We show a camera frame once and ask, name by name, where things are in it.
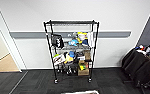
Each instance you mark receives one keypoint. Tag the stacked dark boxes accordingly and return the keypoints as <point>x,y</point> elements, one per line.
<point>80,56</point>

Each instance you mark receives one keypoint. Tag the pale spotted basket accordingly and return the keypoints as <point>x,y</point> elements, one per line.
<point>80,92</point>

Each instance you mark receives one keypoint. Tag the open cardboard box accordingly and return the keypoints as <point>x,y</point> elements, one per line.
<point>83,72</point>

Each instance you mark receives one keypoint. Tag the white door frame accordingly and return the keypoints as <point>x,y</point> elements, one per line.
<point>12,43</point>

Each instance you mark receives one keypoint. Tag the stacked brown cardboard boxes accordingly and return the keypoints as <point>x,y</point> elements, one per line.
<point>87,55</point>

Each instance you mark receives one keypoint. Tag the black shoes and bags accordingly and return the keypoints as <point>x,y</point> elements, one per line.
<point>67,69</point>

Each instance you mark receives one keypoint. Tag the white bag with green top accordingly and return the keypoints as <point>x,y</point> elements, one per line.
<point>59,59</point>

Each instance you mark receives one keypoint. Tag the black chair with dark garment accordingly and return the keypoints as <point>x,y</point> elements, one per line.
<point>136,66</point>

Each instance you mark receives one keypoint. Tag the light blue plush toy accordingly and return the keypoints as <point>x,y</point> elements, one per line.
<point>73,42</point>

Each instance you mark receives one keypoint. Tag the black bag with white print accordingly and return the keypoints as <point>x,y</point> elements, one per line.
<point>57,41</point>

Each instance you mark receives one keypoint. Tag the yellow white blue plush toy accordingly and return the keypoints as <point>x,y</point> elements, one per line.
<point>82,36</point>

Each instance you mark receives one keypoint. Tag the flat white package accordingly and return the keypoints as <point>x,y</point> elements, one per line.
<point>90,39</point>

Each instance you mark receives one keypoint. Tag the small yellow plush toy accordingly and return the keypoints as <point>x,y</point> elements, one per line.
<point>68,59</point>

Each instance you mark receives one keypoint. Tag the yellow green toy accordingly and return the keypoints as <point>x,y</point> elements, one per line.
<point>82,66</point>

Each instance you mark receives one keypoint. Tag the blue cap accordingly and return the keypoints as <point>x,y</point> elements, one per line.
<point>71,54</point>

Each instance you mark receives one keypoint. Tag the cluttered desk items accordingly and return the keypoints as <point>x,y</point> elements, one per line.
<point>147,49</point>

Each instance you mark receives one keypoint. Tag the long grey wall band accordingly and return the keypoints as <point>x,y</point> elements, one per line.
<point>27,34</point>

